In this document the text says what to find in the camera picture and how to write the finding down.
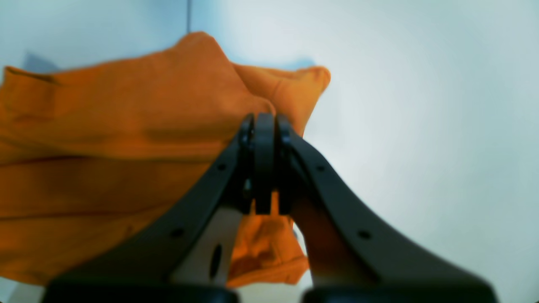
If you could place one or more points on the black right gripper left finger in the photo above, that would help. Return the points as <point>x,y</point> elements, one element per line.
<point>140,270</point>

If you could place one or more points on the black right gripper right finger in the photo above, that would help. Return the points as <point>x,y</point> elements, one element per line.
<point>354,255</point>

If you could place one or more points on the orange t-shirt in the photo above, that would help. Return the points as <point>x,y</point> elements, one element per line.
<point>91,156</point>

